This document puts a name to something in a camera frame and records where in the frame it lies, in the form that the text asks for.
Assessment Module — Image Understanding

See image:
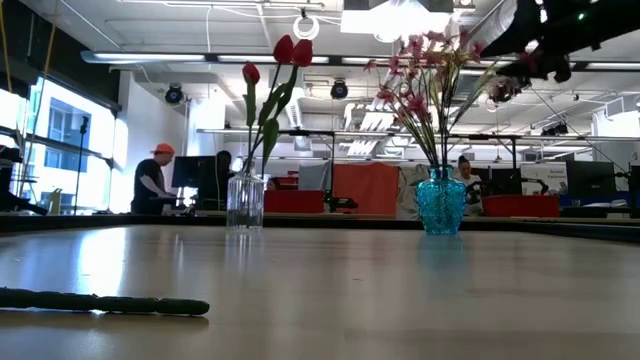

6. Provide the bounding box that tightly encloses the grey cloth cover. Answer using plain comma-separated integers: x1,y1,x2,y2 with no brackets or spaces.
298,160,334,192

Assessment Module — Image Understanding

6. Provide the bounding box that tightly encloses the black computer monitor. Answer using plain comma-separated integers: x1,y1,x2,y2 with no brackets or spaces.
171,155,217,189
482,167,524,196
565,159,619,197

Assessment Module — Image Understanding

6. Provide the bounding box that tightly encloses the black tripod stand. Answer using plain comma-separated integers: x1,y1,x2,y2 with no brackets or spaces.
73,115,90,216

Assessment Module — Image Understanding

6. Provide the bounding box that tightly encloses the black metal rack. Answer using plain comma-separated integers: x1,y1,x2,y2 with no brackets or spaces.
259,128,519,169

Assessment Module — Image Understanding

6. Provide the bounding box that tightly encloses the black aluminium table frame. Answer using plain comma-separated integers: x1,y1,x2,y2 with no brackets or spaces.
0,213,640,246

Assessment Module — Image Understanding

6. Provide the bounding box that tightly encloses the orange cloth cover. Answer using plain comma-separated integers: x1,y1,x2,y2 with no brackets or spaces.
332,162,400,217

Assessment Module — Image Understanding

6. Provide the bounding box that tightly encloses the white patterned cloth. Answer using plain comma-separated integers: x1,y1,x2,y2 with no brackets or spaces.
397,164,431,221

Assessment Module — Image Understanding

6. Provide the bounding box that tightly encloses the black segmented rod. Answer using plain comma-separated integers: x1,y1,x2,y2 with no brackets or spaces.
0,285,211,317

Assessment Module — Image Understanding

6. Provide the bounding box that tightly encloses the clear ribbed glass vase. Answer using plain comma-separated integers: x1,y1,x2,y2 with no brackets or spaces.
226,167,266,231

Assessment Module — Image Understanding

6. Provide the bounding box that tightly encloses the blue textured glass vase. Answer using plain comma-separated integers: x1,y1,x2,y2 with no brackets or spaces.
415,164,467,236

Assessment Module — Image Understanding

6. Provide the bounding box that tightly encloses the long linear ceiling light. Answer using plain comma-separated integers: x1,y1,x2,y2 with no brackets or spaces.
79,49,640,72

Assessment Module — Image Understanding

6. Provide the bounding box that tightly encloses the yellow green container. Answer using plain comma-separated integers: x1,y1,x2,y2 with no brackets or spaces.
48,187,64,216

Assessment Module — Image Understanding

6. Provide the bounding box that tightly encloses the bright square ceiling light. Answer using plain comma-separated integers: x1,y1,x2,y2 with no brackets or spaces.
340,0,454,37

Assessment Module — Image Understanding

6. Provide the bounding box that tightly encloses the red storage bin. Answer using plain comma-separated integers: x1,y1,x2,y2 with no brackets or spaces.
480,194,561,219
263,189,326,215

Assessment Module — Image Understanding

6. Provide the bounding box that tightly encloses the white sign board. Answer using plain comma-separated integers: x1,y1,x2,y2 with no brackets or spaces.
522,162,569,195

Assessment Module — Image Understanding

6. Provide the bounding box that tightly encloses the dark bulky equipment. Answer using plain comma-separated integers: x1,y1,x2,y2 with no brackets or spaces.
0,144,47,217

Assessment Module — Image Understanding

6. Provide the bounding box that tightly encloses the white hanging ring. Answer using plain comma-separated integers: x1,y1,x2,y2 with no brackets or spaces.
292,14,320,42

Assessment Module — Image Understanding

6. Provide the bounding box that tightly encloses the pink flower bunch right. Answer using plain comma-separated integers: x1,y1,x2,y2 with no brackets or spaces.
344,19,464,156

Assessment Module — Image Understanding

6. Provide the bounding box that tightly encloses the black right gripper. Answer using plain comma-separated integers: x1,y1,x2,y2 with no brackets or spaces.
480,0,602,84

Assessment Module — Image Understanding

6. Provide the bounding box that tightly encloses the small black robot device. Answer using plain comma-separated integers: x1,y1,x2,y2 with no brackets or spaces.
323,192,360,214

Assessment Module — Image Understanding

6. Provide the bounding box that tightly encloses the silver ventilation duct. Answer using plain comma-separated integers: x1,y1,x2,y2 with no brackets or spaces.
439,0,531,106

